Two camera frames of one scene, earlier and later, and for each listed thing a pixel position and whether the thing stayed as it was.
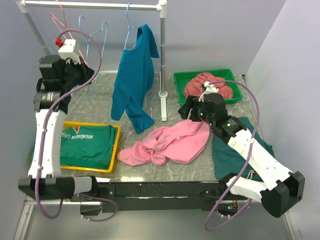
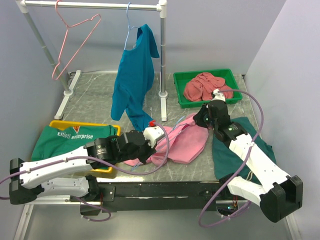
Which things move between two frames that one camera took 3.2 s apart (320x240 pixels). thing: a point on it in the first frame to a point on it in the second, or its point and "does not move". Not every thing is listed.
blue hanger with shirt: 129,27 does not move
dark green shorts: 227,160 does not move
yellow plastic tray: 66,124 does not move
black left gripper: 82,69 to 150,151
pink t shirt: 184,143 does not move
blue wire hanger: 103,46 to 174,128
